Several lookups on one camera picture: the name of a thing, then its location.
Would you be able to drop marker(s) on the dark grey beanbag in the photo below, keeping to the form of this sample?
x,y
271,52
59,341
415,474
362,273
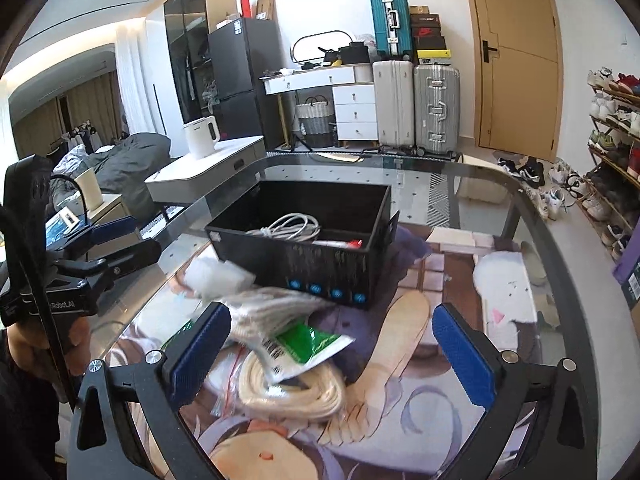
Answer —
x,y
123,170

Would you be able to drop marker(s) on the stacked shoe boxes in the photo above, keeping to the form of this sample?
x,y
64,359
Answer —
x,y
429,43

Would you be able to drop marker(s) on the white electric kettle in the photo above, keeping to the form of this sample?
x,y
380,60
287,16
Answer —
x,y
202,136

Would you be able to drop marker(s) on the silver suitcase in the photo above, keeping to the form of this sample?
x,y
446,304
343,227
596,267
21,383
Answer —
x,y
437,108

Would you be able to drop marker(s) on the green medicine packet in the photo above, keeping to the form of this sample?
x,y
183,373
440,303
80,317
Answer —
x,y
298,350

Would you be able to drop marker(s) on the white drawer desk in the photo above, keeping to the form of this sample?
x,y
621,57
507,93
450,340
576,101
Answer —
x,y
349,89

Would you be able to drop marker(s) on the black storage box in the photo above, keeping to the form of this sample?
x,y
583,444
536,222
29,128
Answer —
x,y
328,239

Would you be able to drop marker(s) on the anime printed table mat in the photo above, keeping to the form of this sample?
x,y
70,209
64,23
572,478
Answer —
x,y
387,406

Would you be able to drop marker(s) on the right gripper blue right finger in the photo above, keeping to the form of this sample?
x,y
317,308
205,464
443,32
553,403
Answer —
x,y
560,440

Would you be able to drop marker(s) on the black refrigerator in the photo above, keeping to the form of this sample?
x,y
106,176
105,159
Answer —
x,y
242,52

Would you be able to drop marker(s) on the white side table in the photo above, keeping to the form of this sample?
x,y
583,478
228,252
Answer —
x,y
188,178

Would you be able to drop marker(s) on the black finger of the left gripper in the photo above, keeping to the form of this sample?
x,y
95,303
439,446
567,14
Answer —
x,y
125,261

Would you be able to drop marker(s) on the shoe rack with shoes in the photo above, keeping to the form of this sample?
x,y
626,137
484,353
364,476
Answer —
x,y
612,203

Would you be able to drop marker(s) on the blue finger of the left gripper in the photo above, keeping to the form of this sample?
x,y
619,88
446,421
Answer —
x,y
82,239

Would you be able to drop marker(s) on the woven basket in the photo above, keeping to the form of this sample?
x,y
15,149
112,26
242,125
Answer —
x,y
316,120

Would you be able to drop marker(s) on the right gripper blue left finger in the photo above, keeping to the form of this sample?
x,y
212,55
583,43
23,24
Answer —
x,y
104,443

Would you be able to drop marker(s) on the black glass cabinet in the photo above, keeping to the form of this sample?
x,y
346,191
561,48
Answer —
x,y
188,25

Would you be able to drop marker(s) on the wooden door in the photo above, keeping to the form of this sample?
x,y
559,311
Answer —
x,y
518,76

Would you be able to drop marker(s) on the teal suitcase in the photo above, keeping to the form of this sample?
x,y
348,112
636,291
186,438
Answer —
x,y
392,29

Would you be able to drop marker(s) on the white suitcase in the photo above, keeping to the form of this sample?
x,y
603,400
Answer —
x,y
394,103

